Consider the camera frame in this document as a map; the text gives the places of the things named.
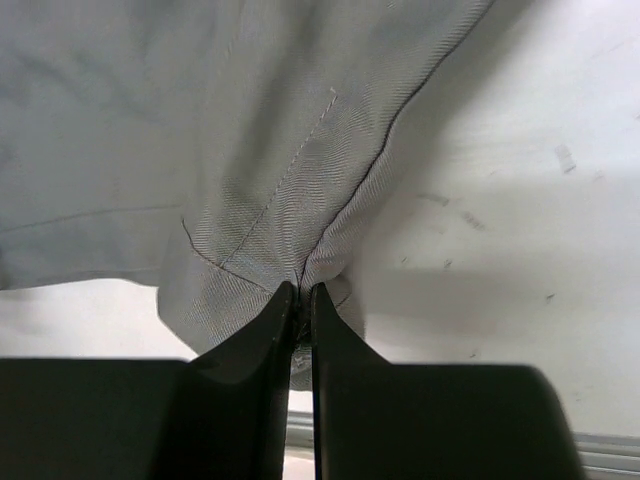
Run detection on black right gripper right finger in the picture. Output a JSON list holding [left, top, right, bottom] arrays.
[[311, 284, 450, 479]]

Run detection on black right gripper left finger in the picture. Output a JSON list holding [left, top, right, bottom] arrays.
[[150, 282, 293, 479]]

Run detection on grey pleated skirt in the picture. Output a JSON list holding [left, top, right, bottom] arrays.
[[0, 0, 497, 391]]

